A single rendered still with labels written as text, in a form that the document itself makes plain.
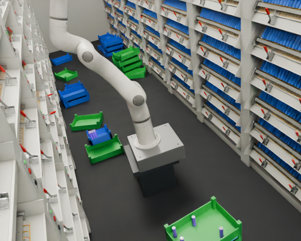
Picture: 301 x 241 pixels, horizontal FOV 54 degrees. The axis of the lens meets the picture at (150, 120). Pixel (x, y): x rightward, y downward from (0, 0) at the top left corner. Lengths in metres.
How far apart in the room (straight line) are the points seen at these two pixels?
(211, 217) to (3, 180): 1.09
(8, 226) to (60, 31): 1.19
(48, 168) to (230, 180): 1.30
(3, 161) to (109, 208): 1.44
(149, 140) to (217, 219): 0.69
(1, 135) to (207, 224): 1.09
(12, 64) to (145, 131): 0.90
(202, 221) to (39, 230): 0.91
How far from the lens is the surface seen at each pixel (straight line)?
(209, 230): 1.54
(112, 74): 1.72
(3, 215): 0.66
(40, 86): 2.21
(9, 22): 2.10
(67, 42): 1.67
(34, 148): 1.19
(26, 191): 0.87
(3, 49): 1.42
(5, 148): 0.79
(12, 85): 1.25
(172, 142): 1.95
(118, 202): 2.19
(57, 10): 1.63
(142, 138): 1.94
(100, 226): 2.09
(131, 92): 1.73
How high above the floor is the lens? 1.56
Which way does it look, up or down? 32 degrees down
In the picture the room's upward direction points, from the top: 11 degrees counter-clockwise
